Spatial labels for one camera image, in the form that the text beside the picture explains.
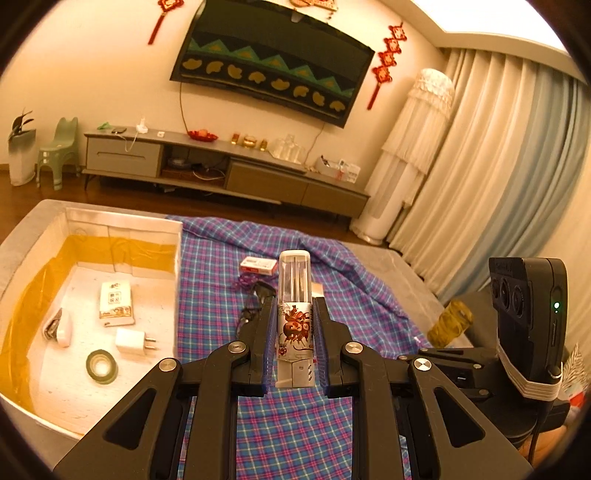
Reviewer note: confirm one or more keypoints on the white desk organiser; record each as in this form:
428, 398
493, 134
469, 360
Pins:
339, 170

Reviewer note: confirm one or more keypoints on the cream curtain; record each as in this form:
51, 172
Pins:
480, 161

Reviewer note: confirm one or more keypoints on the grey television cabinet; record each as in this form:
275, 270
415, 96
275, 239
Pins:
258, 180

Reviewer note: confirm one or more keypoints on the blue plaid cloth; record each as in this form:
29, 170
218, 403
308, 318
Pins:
217, 286

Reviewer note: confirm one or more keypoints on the black glasses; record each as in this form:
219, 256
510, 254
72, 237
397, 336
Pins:
258, 293

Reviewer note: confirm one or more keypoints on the green plastic stool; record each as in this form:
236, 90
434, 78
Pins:
57, 147

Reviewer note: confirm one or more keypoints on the red knot wall ornament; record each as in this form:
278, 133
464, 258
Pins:
388, 60
161, 14

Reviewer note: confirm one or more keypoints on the white foam box container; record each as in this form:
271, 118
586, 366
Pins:
152, 300

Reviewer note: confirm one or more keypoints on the white plug charger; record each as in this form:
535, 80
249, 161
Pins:
129, 344

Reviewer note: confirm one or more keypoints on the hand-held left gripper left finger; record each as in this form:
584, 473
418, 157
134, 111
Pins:
270, 344

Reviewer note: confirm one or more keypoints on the green tape roll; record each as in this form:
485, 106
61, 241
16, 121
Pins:
92, 371

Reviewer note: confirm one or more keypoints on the television with patterned cloth cover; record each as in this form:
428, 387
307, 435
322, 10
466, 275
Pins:
272, 60

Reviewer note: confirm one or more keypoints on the lace covered air conditioner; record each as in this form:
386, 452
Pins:
415, 138

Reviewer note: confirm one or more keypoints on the clear tube with printed label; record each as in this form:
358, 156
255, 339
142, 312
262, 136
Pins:
295, 323

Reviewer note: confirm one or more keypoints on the red tray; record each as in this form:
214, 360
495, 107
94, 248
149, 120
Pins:
202, 135

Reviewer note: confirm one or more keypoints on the red and white small box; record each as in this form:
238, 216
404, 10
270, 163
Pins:
257, 265

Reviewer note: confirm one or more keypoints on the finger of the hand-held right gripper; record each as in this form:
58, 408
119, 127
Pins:
461, 356

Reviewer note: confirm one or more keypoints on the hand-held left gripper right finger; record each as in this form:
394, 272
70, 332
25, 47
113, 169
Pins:
321, 346

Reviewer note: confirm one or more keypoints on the blue grey curtain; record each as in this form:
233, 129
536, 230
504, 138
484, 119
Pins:
545, 184

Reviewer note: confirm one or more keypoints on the dark potted plant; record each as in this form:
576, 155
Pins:
21, 123

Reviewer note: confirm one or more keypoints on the white floor bin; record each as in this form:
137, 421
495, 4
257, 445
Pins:
23, 159

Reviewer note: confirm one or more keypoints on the cluster of clear glasses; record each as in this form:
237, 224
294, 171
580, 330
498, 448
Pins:
288, 147

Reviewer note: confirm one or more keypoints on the white and gold carton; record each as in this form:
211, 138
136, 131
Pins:
115, 302

